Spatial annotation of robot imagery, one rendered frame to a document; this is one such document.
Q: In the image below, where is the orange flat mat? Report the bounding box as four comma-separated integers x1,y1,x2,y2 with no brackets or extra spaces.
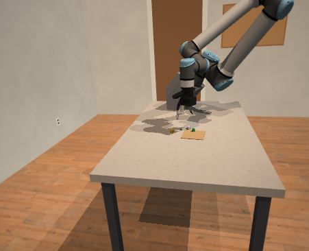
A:
181,130,206,140

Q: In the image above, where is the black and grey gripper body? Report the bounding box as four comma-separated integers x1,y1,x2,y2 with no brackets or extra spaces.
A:
180,87,197,107

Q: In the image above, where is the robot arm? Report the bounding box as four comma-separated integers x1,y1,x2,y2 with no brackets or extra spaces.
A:
180,0,294,91

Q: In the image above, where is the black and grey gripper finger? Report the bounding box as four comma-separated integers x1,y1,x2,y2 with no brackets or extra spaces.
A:
189,106,196,115
176,99,185,120

